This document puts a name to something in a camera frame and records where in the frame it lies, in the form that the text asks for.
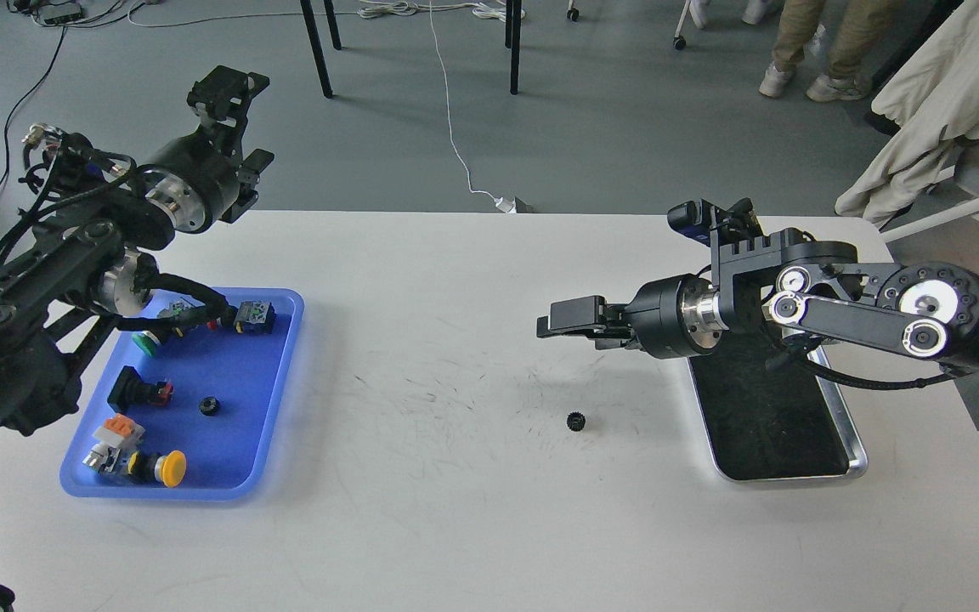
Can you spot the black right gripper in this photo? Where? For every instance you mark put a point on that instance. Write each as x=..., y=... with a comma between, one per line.
x=675, y=317

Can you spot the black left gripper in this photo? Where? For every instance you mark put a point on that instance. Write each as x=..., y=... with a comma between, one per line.
x=197, y=179

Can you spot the small black gear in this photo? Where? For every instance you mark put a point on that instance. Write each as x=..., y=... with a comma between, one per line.
x=209, y=406
x=576, y=422

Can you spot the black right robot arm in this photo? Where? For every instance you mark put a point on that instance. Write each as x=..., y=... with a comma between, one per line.
x=795, y=291

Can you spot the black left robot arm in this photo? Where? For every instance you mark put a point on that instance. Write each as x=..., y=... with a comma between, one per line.
x=79, y=264

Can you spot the silver metal tray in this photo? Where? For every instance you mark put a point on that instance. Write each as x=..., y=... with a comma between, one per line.
x=773, y=426

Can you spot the blue plastic tray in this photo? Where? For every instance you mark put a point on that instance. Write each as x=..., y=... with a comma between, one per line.
x=227, y=452

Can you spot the black table leg left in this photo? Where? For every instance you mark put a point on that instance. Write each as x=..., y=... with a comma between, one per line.
x=315, y=42

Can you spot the black table leg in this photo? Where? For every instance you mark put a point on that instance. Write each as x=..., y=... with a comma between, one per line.
x=315, y=42
x=513, y=27

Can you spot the person white shoe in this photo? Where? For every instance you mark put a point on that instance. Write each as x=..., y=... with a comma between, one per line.
x=775, y=81

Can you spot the orange grey terminal block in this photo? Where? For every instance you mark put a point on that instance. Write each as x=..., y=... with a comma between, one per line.
x=120, y=432

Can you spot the black table leg right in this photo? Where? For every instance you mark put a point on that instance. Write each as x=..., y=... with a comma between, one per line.
x=513, y=27

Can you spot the beige cloth on chair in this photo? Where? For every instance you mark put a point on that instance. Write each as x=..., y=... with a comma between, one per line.
x=933, y=99

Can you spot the red push button switch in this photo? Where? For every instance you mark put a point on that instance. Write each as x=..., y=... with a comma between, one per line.
x=254, y=318

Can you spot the green push button switch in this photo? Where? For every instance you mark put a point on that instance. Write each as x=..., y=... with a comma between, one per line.
x=150, y=341

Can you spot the black selector switch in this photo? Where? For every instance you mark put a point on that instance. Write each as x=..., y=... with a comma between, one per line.
x=130, y=390

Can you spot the yellow push button switch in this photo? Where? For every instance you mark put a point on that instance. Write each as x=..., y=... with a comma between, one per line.
x=137, y=466

